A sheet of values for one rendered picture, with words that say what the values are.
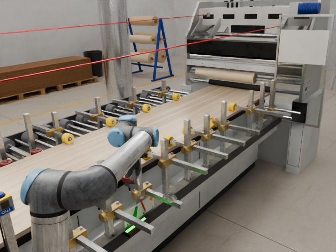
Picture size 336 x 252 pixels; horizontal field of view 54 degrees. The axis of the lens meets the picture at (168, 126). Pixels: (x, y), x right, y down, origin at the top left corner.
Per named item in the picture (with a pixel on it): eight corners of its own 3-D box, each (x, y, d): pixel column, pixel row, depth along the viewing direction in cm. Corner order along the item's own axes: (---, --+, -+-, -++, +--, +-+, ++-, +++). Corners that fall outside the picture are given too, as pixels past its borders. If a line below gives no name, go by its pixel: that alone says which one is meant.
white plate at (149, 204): (155, 207, 206) (154, 193, 202) (125, 228, 187) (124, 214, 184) (154, 206, 206) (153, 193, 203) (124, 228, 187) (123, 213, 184)
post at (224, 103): (225, 155, 273) (227, 100, 257) (223, 157, 271) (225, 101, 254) (221, 154, 276) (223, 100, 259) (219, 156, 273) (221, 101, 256)
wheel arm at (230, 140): (245, 145, 234) (246, 140, 232) (243, 147, 231) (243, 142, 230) (188, 131, 263) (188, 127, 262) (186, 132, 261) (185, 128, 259)
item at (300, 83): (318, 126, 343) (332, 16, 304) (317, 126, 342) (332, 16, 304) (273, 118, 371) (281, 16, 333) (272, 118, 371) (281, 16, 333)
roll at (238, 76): (302, 88, 356) (303, 77, 351) (298, 90, 347) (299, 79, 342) (193, 75, 440) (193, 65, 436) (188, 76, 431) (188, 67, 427)
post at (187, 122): (191, 180, 237) (190, 118, 220) (188, 182, 235) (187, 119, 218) (187, 179, 239) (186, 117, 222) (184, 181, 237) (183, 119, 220)
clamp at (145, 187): (152, 191, 201) (152, 184, 199) (137, 201, 191) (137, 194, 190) (146, 188, 204) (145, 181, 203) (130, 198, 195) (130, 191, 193)
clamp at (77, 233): (88, 238, 165) (87, 230, 163) (66, 253, 155) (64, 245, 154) (81, 233, 169) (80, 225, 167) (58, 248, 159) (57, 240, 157)
